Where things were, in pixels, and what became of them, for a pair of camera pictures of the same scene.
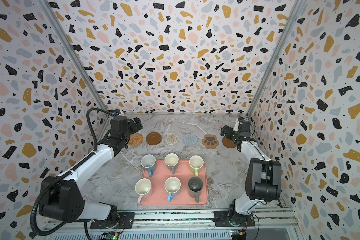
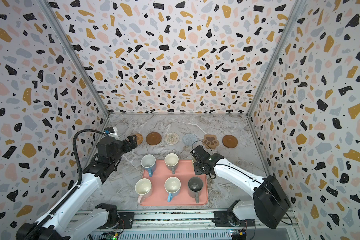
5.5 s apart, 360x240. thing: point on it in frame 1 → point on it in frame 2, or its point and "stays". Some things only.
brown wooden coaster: [228, 143] stays
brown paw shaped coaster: [210, 141] stays
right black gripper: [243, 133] → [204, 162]
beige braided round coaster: [171, 138] stays
